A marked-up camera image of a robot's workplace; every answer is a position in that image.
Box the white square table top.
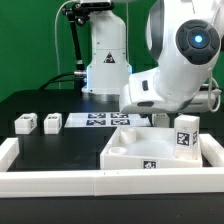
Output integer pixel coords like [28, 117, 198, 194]
[100, 127, 202, 170]

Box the grey cable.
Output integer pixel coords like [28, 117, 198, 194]
[54, 0, 81, 90]

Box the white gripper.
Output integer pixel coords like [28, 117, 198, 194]
[119, 68, 222, 114]

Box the black cable bundle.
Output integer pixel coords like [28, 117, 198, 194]
[38, 6, 88, 91]

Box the white U-shaped fence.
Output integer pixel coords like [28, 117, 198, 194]
[0, 138, 224, 198]

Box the white marker sheet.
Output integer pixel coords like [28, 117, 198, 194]
[65, 112, 150, 128]

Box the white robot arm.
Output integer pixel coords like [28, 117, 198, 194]
[62, 0, 224, 114]

